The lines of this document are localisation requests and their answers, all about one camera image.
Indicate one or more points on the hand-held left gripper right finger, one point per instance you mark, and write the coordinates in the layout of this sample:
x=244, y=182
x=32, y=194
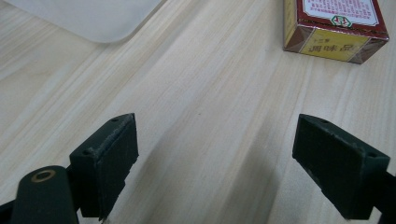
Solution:
x=339, y=168

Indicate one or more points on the red and yellow seasoning box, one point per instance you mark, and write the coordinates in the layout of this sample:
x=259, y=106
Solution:
x=334, y=29

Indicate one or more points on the white plastic tray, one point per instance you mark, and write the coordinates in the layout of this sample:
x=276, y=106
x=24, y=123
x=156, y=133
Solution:
x=93, y=17

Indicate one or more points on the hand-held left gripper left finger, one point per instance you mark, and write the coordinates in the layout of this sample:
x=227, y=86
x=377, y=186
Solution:
x=104, y=168

